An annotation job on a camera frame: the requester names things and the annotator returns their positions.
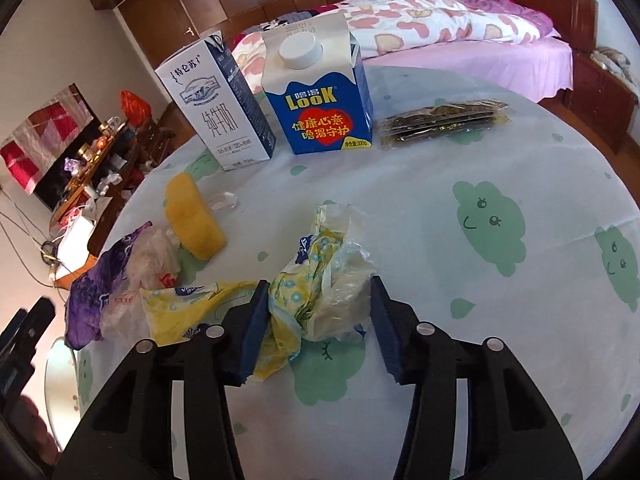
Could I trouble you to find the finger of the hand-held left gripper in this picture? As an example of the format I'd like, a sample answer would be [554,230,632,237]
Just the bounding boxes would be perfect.
[0,297,56,413]
[0,308,29,349]

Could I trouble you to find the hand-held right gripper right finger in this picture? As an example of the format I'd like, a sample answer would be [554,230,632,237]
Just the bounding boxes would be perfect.
[370,276,583,480]

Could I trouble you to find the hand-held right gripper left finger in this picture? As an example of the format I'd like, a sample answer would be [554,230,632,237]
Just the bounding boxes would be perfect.
[52,280,271,480]

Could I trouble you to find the purple plastic wrapper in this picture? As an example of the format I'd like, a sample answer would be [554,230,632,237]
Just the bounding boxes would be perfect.
[64,222,151,351]

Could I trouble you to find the yellow patterned plastic bag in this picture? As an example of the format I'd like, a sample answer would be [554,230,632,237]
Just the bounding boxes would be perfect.
[139,202,377,383]

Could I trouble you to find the mint green cartoon trash bin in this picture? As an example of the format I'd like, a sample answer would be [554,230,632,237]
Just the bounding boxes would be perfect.
[44,337,83,453]

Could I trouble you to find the white flat box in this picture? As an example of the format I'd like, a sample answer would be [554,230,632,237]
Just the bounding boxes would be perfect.
[50,215,98,281]

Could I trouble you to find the clear plastic bag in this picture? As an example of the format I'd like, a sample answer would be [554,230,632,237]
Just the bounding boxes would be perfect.
[102,222,182,333]

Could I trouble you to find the yellow sponge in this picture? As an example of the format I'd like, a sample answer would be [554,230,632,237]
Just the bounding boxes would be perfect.
[165,172,228,261]

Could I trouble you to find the small clear plastic scrap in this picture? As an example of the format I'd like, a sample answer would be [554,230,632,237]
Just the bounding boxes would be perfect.
[207,192,241,212]

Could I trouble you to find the television with red cloth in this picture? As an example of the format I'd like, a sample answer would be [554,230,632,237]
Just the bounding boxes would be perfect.
[0,84,96,196]

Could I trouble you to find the wooden TV cabinet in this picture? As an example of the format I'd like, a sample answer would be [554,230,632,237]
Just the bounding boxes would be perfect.
[50,120,173,271]

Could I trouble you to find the dark clear-wrapped snack packets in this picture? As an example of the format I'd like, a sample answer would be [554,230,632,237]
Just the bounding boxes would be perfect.
[377,99,511,151]

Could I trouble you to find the tall white blue milk carton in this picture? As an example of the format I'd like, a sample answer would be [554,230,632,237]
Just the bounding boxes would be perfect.
[155,30,277,172]

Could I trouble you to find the blue carton with white cap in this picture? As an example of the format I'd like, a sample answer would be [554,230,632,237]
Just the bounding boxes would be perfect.
[261,11,374,157]

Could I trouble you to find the orange-red plastic bag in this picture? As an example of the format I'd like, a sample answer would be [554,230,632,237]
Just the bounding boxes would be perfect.
[120,90,151,128]

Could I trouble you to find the bed with floral quilt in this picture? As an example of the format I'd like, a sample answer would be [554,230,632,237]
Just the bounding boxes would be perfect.
[231,0,561,98]

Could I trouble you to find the wooden door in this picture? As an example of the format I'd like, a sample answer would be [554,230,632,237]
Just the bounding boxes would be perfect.
[117,0,211,68]

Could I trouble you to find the dark wooden nightstand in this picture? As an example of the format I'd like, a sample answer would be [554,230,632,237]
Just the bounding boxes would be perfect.
[570,47,640,156]

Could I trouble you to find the lilac blanket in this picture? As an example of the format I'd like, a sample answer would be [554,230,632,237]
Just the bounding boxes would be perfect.
[465,0,556,36]

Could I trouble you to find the grey cloth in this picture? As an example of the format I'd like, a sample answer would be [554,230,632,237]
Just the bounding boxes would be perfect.
[590,46,636,83]

